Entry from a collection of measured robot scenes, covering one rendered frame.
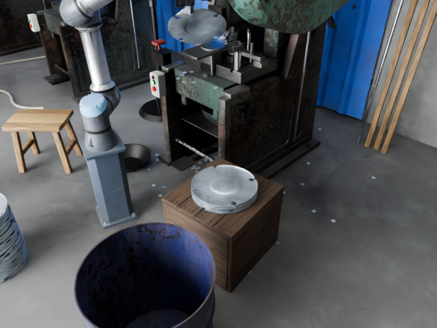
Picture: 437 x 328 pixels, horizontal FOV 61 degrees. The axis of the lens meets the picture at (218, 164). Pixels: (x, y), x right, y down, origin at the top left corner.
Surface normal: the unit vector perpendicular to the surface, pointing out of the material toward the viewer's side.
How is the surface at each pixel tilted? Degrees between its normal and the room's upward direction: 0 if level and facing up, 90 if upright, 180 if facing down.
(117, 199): 90
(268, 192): 0
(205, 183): 0
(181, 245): 88
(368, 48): 90
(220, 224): 0
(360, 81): 90
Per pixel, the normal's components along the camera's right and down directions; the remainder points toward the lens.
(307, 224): 0.00, -0.82
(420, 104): -0.71, 0.40
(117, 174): 0.47, 0.51
